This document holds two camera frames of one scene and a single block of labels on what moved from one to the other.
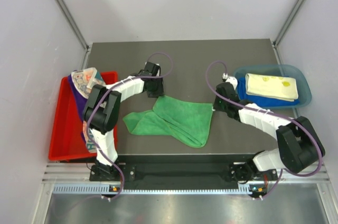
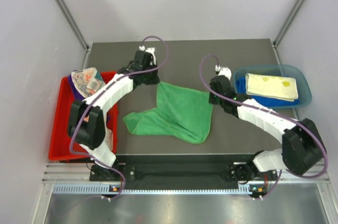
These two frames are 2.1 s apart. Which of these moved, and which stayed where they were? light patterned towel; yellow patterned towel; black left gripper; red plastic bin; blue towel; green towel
Moved: green towel; black left gripper
Stayed: light patterned towel; red plastic bin; yellow patterned towel; blue towel
